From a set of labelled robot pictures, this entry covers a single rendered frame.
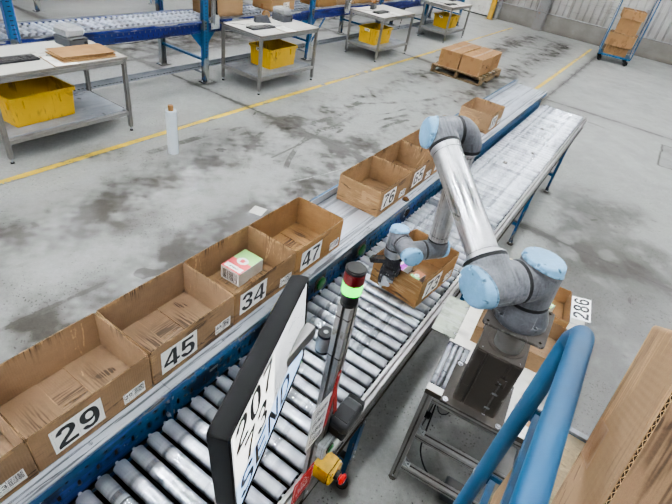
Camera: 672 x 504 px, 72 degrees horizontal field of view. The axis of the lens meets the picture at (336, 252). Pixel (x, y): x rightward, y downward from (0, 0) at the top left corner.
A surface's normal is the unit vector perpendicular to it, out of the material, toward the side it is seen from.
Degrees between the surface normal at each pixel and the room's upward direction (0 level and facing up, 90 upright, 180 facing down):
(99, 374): 1
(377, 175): 90
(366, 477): 0
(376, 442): 0
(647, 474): 57
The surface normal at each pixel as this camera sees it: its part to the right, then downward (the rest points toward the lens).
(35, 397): 0.15, -0.78
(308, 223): -0.55, 0.42
